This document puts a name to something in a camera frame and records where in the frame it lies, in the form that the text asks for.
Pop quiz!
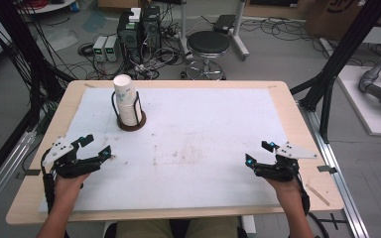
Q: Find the stack of white paper cups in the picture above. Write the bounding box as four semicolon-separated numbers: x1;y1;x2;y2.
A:
112;73;143;127

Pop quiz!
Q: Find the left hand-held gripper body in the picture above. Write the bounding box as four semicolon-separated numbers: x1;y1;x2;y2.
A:
41;136;102;179

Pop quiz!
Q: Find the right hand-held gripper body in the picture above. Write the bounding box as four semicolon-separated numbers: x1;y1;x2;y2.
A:
253;141;318;182

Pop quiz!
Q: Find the black computer tower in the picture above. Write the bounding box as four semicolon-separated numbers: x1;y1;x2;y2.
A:
116;9;144;64
141;5;163;55

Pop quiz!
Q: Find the person's left hand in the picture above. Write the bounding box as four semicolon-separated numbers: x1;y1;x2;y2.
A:
53;172;92;203

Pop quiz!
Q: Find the person's leg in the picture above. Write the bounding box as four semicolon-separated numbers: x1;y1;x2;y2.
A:
185;216;240;238
114;219;174;238

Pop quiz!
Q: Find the black wire cup holder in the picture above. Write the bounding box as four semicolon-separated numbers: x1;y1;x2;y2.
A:
110;90;148;133

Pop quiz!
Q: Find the grey bench power supply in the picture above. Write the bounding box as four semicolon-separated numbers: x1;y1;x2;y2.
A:
104;35;120;63
91;35;109;63

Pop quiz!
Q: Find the white platform board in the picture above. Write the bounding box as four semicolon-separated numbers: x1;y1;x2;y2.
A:
336;64;381;138

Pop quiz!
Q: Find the person's right hand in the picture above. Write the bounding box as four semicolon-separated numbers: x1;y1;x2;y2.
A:
265;177;302;200

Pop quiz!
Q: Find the brown cardboard box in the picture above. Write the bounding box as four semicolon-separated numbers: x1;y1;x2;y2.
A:
305;0;369;42

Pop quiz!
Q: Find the white metal stand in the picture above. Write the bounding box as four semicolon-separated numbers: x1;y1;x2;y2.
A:
178;0;251;62

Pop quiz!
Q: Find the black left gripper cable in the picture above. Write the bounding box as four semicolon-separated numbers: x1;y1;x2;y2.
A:
40;148;58;216

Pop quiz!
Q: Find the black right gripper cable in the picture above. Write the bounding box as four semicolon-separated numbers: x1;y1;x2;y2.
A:
296;167;330;238

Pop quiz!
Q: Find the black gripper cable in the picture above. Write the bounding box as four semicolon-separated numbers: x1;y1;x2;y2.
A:
296;167;330;238
40;148;58;216

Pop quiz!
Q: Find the black round stool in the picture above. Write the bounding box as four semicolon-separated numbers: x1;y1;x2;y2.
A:
180;30;232;81

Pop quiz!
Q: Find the thin wooden stick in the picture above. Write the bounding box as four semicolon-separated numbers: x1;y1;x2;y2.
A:
305;183;331;207

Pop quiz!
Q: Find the black metal frame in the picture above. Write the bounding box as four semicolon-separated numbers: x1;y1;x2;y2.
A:
0;0;76;196
290;0;381;144

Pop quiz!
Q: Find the white small box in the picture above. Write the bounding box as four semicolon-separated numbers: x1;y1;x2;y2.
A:
127;7;143;24

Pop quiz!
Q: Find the white round table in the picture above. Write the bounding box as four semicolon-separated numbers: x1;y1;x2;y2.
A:
17;0;77;15

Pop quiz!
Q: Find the white table mat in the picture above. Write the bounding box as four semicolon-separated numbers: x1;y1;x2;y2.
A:
38;87;290;213

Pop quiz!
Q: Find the person's right leg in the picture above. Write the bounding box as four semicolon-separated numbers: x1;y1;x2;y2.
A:
185;216;240;238

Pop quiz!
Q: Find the black tape piece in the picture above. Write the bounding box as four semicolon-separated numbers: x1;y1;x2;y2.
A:
15;169;43;181
317;164;338;175

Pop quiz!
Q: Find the white table leg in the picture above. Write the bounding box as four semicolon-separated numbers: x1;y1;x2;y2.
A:
240;214;258;238

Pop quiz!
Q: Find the aluminium rail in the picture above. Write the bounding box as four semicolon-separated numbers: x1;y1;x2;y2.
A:
0;130;38;222
297;101;370;238

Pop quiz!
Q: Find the tangle of floor cables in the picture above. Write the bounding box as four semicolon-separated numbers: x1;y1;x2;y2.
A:
76;39;187;81

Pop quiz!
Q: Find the person's left leg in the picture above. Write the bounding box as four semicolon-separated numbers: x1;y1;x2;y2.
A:
114;219;174;238

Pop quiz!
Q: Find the black flat device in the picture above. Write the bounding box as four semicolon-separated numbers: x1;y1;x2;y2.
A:
212;14;237;36

